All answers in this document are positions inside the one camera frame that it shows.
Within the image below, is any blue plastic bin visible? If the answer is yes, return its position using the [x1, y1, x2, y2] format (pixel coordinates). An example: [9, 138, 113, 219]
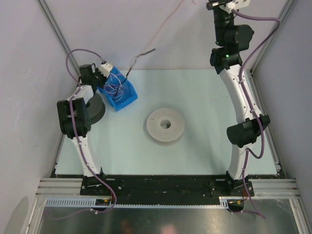
[97, 67, 138, 112]

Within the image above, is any thin red black wire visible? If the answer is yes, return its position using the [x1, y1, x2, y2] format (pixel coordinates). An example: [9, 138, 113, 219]
[114, 0, 197, 98]

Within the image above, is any light grey cable spool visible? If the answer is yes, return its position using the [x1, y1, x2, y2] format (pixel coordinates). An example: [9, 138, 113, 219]
[146, 108, 185, 146]

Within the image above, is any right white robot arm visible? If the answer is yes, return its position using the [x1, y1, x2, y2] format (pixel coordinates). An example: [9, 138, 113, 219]
[206, 0, 270, 195]

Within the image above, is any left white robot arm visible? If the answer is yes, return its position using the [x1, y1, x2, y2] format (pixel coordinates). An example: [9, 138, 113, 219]
[57, 63, 107, 177]

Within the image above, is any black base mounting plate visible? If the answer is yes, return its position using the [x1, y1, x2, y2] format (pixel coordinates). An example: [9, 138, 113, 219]
[80, 175, 254, 206]

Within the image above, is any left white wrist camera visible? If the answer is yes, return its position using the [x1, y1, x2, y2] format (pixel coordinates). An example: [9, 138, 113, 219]
[98, 62, 114, 78]

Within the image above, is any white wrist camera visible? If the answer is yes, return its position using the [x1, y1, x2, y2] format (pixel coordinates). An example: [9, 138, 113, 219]
[98, 62, 114, 78]
[219, 0, 250, 13]

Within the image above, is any bundle of thin wires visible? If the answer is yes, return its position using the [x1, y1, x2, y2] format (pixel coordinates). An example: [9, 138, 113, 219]
[103, 73, 134, 103]

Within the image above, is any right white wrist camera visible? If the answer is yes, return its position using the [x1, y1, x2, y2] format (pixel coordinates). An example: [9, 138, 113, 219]
[219, 0, 250, 13]

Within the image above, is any dark grey cable spool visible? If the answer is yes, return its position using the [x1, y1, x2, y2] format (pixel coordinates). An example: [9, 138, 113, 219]
[86, 93, 106, 125]

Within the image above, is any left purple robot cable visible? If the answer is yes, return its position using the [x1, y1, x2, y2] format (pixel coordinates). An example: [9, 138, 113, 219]
[46, 48, 117, 220]

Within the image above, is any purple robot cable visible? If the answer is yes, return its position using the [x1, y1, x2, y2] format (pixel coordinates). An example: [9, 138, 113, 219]
[46, 48, 117, 220]
[231, 8, 281, 219]

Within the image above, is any aluminium frame rail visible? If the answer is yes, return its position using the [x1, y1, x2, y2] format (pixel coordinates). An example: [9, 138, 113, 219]
[36, 178, 300, 198]

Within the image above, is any grey slotted cable duct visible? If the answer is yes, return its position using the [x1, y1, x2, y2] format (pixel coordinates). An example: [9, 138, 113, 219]
[45, 197, 229, 209]

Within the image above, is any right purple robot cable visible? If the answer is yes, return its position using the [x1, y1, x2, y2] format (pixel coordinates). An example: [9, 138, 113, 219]
[231, 8, 281, 219]

